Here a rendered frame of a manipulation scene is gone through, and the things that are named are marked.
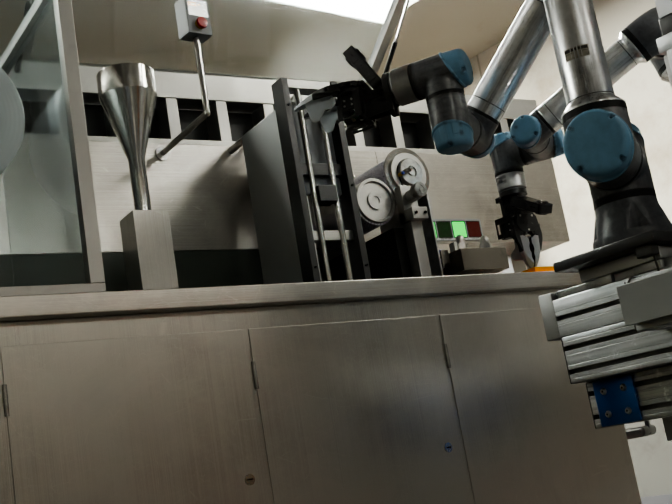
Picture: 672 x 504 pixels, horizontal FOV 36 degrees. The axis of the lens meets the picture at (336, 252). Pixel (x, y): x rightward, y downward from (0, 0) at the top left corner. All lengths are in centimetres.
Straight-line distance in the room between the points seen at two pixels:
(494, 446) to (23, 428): 106
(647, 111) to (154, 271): 399
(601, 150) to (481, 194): 156
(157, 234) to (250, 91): 74
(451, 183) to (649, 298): 162
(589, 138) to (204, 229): 127
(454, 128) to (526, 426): 82
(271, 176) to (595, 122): 108
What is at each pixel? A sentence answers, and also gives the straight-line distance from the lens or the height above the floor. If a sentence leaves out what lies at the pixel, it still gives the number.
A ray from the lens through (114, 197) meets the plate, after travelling 271.
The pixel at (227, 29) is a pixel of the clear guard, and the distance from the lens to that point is 295.
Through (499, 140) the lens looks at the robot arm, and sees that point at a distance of 269.
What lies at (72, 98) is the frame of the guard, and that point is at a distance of 214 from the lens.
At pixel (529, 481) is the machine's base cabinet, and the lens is 245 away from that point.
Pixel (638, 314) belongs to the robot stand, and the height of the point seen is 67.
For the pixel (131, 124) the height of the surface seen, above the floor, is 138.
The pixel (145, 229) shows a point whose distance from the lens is 242.
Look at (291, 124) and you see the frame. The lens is 246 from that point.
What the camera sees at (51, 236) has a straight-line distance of 204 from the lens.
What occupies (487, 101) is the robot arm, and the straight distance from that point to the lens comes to 208.
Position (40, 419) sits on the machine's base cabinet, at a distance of 191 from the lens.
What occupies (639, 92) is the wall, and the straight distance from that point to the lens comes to 599.
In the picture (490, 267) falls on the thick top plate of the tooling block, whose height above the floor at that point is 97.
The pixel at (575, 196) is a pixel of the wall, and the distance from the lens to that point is 618.
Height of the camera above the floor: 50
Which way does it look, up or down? 12 degrees up
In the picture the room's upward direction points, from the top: 10 degrees counter-clockwise
